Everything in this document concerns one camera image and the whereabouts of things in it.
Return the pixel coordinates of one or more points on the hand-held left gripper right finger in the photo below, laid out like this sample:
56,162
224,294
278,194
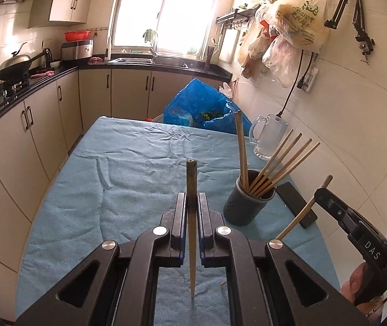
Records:
202,231

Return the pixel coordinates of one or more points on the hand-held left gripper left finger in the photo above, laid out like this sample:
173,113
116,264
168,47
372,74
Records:
183,231

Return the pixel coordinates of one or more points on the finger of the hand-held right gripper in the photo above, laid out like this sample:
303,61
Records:
339,212

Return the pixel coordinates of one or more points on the wooden chopstick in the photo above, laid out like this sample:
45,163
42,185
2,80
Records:
243,156
289,170
282,167
271,160
276,164
297,215
238,142
192,261

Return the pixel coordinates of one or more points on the dark grey chopstick holder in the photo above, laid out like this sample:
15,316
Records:
244,210

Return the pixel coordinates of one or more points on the person's right hand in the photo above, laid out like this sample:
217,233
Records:
351,283

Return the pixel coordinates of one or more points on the black smartphone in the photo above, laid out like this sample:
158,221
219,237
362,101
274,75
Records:
295,203

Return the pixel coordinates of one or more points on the blue tablecloth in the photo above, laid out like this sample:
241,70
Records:
129,176

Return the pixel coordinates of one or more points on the glass mug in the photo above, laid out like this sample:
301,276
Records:
270,139

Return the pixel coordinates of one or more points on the blue plastic bag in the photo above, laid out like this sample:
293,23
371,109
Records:
193,102

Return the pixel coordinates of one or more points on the small white plastic bag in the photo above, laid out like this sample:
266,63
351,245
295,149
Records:
226,90

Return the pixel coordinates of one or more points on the clear pink plastic bag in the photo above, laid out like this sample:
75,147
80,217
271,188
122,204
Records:
283,61

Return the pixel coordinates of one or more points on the dark countertop utensil holder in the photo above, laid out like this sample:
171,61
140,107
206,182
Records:
209,59

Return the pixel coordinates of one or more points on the steel sink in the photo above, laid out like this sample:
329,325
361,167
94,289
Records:
129,60

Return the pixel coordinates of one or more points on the green plant box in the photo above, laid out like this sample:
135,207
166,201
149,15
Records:
191,52

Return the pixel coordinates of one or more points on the brown plastic bag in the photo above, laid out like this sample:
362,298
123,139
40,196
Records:
253,51

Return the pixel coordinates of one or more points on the sink faucet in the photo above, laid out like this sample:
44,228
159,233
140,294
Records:
154,49

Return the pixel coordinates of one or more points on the white cutting board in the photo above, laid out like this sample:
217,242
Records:
229,47

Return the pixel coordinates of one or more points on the pink cloth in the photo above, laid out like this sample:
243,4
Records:
42,74
95,59

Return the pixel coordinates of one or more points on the black countertop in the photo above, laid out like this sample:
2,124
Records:
78,68

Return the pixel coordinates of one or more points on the white slim bottle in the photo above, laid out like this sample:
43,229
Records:
108,49

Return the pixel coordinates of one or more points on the green cloth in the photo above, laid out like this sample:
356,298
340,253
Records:
150,35

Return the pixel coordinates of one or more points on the hanging plastic bags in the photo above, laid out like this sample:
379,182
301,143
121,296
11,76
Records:
298,17

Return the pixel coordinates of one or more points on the steel countertop appliance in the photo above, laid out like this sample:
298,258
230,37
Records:
76,51

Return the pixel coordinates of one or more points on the white bowl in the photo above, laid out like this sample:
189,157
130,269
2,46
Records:
55,64

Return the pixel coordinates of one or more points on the kitchen window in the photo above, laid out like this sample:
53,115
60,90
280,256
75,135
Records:
166,13

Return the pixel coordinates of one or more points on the dark kettle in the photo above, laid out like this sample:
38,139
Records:
47,59

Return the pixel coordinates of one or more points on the red basin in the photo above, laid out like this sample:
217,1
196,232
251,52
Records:
77,36

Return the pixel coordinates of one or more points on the gas stove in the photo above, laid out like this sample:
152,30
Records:
12,88

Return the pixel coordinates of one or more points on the wok with lid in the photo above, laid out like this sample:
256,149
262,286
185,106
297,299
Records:
13,64

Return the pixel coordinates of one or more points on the wall socket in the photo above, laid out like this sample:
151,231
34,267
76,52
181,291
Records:
310,79

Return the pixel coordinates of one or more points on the black wall rack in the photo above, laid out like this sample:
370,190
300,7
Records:
234,15

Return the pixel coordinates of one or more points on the cream low wall cabinet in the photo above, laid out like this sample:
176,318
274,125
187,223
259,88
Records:
64,6

